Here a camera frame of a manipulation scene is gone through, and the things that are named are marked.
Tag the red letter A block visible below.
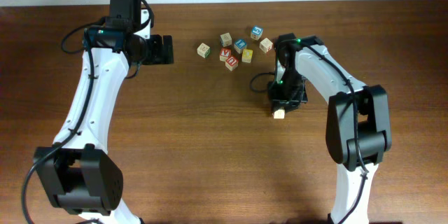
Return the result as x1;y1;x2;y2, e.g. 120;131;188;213
219;48;232;62

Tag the natural block green print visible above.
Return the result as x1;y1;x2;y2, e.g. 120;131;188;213
197;43;211;58

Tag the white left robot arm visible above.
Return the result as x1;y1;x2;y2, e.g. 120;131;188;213
29;8;174;223

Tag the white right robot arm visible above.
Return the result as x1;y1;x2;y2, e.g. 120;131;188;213
268;34;391;223

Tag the natural block red print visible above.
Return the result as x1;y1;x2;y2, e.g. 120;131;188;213
259;38;274;53

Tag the yellow wooden block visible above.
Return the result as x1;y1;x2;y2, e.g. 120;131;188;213
241;49;253;63

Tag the blue letter H block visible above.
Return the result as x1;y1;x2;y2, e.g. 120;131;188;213
234;39;247;54

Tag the natural block grey print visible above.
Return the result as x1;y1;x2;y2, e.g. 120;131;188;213
220;33;232;47

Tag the blue number five block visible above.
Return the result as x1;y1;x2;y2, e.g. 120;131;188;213
251;26;263;41

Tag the red letter U block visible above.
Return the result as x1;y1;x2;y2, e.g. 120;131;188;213
225;56;239;71

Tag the natural block brown picture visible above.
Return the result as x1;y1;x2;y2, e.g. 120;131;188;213
272;108;286;119

